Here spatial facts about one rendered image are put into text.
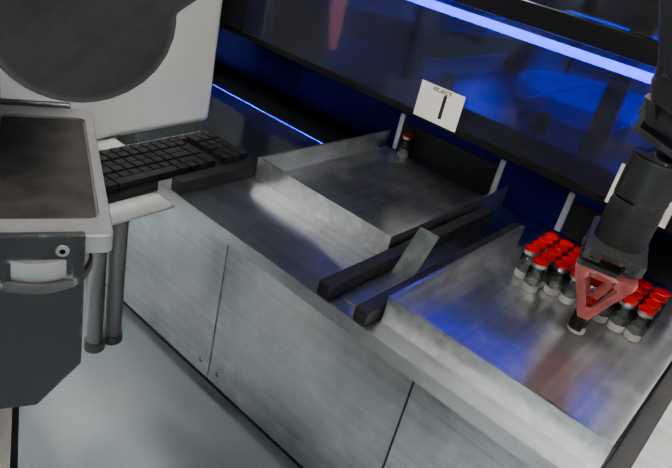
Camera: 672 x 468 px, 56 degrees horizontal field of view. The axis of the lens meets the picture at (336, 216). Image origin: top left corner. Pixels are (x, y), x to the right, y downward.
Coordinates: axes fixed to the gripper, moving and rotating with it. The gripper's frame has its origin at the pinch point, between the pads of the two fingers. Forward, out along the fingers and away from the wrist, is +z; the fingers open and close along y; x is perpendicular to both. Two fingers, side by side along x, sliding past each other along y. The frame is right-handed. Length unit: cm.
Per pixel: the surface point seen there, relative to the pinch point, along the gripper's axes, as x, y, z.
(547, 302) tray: 4.0, 3.8, 4.1
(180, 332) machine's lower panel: 84, 39, 78
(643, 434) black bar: -8.1, -16.6, 2.0
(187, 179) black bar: 54, -8, 2
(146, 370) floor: 92, 36, 93
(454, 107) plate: 28.3, 25.1, -10.1
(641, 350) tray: -8.0, 2.0, 4.0
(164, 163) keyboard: 69, 5, 10
